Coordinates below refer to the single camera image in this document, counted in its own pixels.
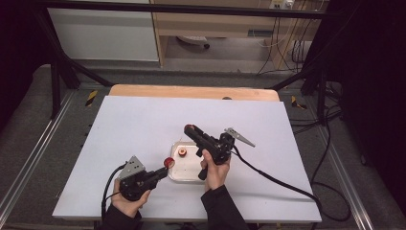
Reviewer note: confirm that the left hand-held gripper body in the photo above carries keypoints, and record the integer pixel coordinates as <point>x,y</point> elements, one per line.
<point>134,179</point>

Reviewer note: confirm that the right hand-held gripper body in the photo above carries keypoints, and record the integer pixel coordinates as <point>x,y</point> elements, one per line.
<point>220,148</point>

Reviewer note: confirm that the white rectangular tray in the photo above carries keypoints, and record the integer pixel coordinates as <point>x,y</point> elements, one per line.
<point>188,170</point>

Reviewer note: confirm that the person's left hand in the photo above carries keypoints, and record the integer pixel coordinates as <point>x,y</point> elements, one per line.
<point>127,204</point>

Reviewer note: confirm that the person's right hand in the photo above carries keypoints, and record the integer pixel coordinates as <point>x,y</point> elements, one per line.
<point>215,175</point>

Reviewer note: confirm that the yellow black striped tape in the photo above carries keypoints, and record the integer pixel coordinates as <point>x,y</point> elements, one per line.
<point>91,98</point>
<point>298,103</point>

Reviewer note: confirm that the office chair base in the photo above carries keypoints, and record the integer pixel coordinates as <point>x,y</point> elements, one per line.
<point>194,40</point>

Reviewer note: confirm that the light wooden desk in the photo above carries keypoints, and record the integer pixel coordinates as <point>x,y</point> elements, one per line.
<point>223,27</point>

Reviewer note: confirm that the black metal stand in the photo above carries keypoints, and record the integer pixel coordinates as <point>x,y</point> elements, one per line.
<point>319,83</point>
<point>63,76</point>

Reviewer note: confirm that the white cabinet panel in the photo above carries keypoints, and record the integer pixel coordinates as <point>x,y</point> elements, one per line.
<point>102,35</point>

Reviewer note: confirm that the white power strip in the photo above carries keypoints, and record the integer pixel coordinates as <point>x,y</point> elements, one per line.
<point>281,4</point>

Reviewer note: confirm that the black curtain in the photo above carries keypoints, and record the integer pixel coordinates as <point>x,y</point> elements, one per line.
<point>16,48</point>
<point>370,80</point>

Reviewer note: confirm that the aluminium floor rail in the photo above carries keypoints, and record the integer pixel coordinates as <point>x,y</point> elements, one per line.
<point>35,150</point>
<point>346,179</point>

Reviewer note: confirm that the black metal frame bar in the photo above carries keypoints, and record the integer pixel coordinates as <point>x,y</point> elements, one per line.
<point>191,8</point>

